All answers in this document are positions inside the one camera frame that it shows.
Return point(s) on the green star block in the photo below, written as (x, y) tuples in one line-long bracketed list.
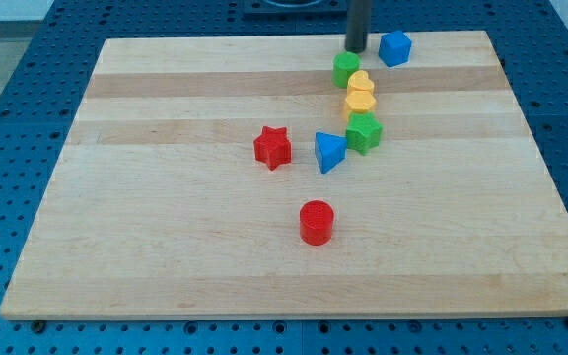
[(363, 132)]

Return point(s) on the green cylinder block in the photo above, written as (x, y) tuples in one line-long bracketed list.
[(343, 66)]

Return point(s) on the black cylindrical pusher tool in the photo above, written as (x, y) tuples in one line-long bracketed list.
[(358, 24)]

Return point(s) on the yellow heart block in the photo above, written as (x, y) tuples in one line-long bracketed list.
[(360, 81)]

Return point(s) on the wooden board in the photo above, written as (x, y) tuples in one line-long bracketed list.
[(158, 210)]

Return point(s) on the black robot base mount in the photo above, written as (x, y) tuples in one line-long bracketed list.
[(296, 7)]

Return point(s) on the yellow hexagon block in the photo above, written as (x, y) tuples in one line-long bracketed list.
[(358, 102)]

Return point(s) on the blue cube block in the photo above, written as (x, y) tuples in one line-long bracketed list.
[(394, 48)]

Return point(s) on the red star block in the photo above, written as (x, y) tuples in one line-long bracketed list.
[(272, 147)]

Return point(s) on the blue triangle block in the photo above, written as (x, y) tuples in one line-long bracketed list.
[(330, 150)]

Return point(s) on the red cylinder block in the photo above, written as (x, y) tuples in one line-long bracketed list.
[(316, 222)]

